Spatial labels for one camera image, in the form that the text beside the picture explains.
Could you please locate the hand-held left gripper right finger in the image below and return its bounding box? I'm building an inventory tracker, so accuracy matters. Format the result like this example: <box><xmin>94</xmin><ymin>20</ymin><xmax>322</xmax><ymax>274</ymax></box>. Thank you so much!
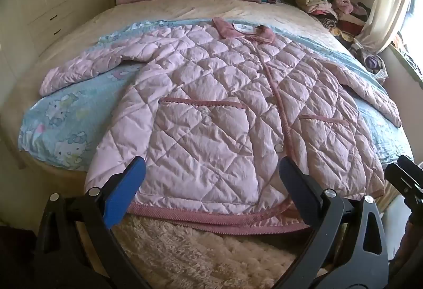
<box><xmin>278</xmin><ymin>156</ymin><xmax>392</xmax><ymax>289</ymax></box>

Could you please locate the beige fluffy rug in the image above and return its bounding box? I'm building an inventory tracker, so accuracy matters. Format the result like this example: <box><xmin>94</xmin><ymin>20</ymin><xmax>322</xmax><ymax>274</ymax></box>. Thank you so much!
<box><xmin>112</xmin><ymin>215</ymin><xmax>328</xmax><ymax>289</ymax></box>

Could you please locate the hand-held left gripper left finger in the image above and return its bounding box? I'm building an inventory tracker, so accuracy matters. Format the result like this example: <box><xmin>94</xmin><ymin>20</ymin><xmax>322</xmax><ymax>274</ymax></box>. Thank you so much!
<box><xmin>35</xmin><ymin>156</ymin><xmax>151</xmax><ymax>289</ymax></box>

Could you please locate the bed with beige sheet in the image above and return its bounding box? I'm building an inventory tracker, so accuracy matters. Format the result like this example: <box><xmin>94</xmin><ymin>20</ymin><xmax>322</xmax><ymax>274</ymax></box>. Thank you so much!
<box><xmin>7</xmin><ymin>0</ymin><xmax>417</xmax><ymax>210</ymax></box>

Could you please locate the window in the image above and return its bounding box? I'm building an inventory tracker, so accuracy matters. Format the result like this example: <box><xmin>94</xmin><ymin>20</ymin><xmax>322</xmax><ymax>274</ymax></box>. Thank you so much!
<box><xmin>390</xmin><ymin>0</ymin><xmax>423</xmax><ymax>85</ymax></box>

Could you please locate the purple cloth in bag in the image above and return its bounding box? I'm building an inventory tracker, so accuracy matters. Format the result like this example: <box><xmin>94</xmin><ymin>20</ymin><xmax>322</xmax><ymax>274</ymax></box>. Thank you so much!
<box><xmin>364</xmin><ymin>54</ymin><xmax>388</xmax><ymax>80</ymax></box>

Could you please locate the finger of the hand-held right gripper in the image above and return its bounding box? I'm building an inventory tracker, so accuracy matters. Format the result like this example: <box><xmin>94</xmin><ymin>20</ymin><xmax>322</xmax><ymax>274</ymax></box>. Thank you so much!
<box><xmin>397</xmin><ymin>155</ymin><xmax>423</xmax><ymax>178</ymax></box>
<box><xmin>385</xmin><ymin>163</ymin><xmax>423</xmax><ymax>208</ymax></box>

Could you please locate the blue printed blanket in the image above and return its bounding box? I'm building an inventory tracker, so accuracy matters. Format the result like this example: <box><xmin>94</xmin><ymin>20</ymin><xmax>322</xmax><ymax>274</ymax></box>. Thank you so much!
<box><xmin>18</xmin><ymin>18</ymin><xmax>413</xmax><ymax>177</ymax></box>

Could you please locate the pink quilted jacket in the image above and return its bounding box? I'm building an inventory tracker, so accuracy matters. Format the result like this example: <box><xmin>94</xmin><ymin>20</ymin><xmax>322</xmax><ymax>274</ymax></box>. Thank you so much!
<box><xmin>39</xmin><ymin>16</ymin><xmax>402</xmax><ymax>233</ymax></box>

